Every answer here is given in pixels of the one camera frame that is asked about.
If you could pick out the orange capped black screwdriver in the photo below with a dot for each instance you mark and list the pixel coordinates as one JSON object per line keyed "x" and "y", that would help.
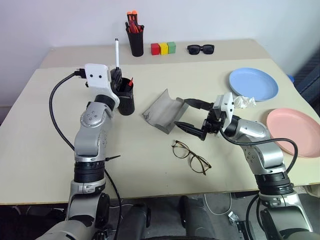
{"x": 129, "y": 16}
{"x": 135, "y": 15}

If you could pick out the red block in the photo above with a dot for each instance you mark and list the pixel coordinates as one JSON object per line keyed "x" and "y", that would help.
{"x": 155, "y": 49}

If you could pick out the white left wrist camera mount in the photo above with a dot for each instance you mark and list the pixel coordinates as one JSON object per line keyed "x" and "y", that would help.
{"x": 97, "y": 77}

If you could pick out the green block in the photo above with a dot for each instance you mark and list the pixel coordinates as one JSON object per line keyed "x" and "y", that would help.
{"x": 171, "y": 47}

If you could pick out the white marker with black tip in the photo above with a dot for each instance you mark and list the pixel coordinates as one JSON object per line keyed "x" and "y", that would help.
{"x": 116, "y": 52}

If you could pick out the small metal bracket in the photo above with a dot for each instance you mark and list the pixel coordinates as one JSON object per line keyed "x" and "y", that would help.
{"x": 233, "y": 217}

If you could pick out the pink plate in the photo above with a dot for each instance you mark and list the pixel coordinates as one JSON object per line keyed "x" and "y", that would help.
{"x": 293, "y": 132}

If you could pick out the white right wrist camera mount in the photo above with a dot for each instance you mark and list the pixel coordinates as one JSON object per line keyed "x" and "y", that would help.
{"x": 226, "y": 105}

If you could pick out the blue round object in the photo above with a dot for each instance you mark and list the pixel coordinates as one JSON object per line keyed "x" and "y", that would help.
{"x": 291, "y": 78}

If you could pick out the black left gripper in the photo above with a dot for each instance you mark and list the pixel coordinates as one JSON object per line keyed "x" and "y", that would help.
{"x": 116, "y": 83}

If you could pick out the dark ribbed object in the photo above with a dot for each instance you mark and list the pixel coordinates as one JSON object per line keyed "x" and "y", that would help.
{"x": 310, "y": 75}

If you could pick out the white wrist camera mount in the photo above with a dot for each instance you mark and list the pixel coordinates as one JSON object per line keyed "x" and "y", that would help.
{"x": 226, "y": 105}
{"x": 97, "y": 77}

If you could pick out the red marker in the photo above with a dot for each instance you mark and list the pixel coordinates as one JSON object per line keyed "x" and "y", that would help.
{"x": 130, "y": 82}

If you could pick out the short black mesh cup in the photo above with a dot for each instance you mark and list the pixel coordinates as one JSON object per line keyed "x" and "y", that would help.
{"x": 126, "y": 100}

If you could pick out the black zip tie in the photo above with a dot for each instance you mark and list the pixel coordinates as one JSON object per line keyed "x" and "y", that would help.
{"x": 113, "y": 158}

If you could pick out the grey glasses case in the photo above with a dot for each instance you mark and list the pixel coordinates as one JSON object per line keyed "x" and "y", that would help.
{"x": 163, "y": 111}

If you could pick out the black sunglasses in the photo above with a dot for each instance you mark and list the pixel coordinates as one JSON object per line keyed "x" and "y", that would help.
{"x": 201, "y": 49}

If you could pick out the tortoiseshell eyeglasses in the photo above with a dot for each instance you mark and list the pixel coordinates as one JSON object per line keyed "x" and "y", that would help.
{"x": 191, "y": 156}

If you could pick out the blue plate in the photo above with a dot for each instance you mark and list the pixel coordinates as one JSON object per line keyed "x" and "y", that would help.
{"x": 253, "y": 83}

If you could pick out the yellow block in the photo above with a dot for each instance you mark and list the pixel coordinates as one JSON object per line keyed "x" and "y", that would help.
{"x": 164, "y": 48}

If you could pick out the dark rounded shape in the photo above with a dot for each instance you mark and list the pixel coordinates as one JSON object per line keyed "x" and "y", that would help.
{"x": 197, "y": 217}
{"x": 136, "y": 218}

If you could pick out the crumpled white tissue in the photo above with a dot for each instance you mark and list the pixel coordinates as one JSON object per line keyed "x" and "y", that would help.
{"x": 245, "y": 102}

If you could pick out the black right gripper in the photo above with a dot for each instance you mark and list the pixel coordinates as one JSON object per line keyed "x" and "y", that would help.
{"x": 213, "y": 122}

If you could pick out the tall black pen holder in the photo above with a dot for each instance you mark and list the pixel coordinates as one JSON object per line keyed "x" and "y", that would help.
{"x": 135, "y": 43}

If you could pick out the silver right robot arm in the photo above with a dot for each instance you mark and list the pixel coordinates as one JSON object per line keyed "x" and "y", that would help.
{"x": 265, "y": 152}

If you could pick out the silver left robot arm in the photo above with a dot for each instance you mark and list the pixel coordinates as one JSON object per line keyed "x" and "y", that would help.
{"x": 90, "y": 140}

